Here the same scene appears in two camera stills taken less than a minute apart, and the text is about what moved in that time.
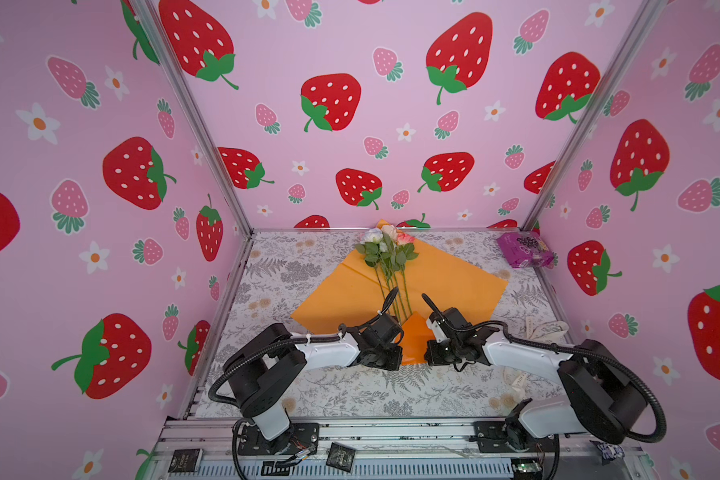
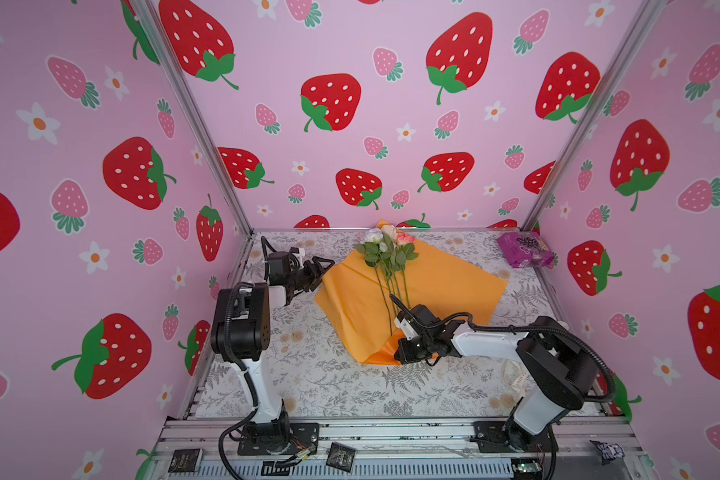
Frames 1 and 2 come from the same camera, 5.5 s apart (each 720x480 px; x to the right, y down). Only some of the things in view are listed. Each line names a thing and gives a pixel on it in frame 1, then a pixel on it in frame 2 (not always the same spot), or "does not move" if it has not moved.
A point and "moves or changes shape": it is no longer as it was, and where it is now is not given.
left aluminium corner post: x=193 y=106 does not move
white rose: x=370 y=247 does not move
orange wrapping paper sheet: x=406 y=286 moves or changes shape
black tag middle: x=341 y=457 does not move
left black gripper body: x=388 y=356 -> x=303 y=279
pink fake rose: x=407 y=251 does not move
